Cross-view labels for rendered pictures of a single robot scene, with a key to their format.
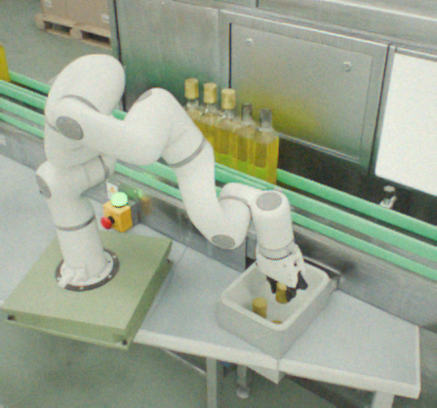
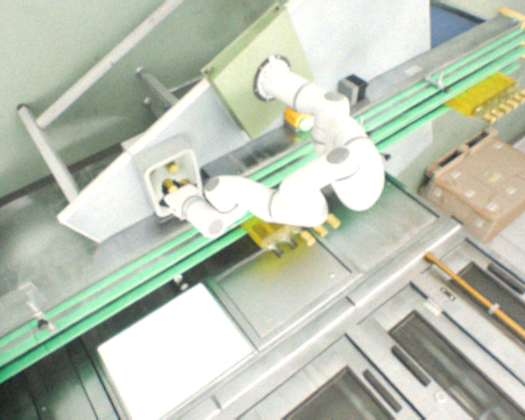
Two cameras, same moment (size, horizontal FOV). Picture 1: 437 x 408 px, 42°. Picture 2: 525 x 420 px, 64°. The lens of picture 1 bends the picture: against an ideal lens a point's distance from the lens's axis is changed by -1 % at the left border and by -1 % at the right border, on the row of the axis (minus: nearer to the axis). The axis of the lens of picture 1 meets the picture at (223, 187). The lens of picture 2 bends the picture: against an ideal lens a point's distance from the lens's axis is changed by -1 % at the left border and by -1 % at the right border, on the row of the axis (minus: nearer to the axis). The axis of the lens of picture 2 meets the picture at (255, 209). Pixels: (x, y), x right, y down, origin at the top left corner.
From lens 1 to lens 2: 0.23 m
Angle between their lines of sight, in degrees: 11
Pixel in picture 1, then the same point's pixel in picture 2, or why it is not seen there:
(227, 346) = (160, 131)
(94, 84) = (353, 189)
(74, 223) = (299, 97)
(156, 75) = not seen: hidden behind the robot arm
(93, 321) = (232, 63)
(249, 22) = (341, 284)
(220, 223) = (221, 193)
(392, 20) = (269, 365)
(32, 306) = (271, 29)
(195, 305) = (202, 127)
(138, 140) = (296, 191)
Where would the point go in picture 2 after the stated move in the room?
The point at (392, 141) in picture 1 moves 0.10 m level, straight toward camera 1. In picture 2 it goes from (209, 308) to (196, 300)
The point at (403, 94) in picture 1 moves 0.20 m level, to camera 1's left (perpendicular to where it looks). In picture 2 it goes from (227, 336) to (264, 291)
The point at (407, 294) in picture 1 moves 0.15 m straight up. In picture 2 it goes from (119, 251) to (139, 283)
